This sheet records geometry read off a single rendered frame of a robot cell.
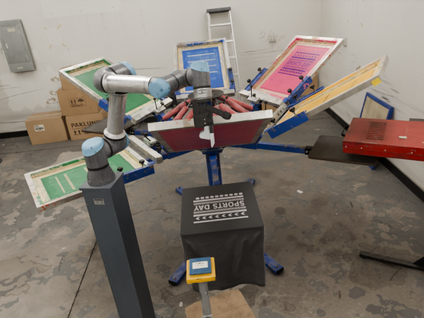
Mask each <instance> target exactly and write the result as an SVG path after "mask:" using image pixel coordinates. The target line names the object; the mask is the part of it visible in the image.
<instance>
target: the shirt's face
mask: <svg viewBox="0 0 424 318"><path fill-rule="evenodd" d="M238 192H242V194H243V197H244V202H245V207H246V210H247V214H248V218H240V219H234V220H223V221H212V222H206V223H195V224H194V197H204V196H215V195H220V194H231V193H238ZM262 225H263V222H262V218H261V215H260V212H259V208H258V206H257V202H256V198H255V195H254V191H253V189H252V185H251V182H250V181H248V182H237V183H231V184H220V185H209V186H203V187H192V188H186V189H183V193H182V222H181V234H182V235H185V234H191V233H202V232H213V231H219V230H230V229H236V228H247V227H258V226H262Z"/></svg>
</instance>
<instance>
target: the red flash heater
mask: <svg viewBox="0 0 424 318"><path fill-rule="evenodd" d="M399 136H406V139H401V138H399ZM342 148H343V153H349V154H356V155H368V156H379V157H386V158H397V159H403V160H415V161H421V162H424V122H418V121H399V120H388V119H369V118H358V117H353V119H352V121H351V124H350V126H349V128H348V130H347V132H346V135H345V137H344V140H343V146H342Z"/></svg>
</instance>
